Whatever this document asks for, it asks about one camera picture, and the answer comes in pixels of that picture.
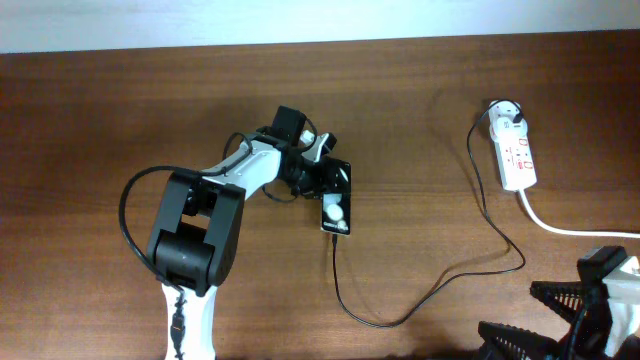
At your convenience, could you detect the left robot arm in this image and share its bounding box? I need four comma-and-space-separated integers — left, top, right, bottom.
144, 127, 350, 359

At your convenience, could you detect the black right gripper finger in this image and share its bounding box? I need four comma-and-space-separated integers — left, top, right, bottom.
477, 321, 560, 360
529, 281, 586, 325

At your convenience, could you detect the black smartphone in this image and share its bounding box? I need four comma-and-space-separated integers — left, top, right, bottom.
321, 159, 352, 236

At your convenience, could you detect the white wall charger plug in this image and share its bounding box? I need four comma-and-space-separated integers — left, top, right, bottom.
489, 99, 525, 134

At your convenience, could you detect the white power strip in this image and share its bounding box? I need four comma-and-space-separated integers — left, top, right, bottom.
489, 118, 537, 192

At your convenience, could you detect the white power strip cord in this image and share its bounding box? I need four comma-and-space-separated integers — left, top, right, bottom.
517, 188, 640, 240

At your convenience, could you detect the black charging cable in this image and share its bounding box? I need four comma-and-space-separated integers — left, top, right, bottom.
329, 99, 527, 330

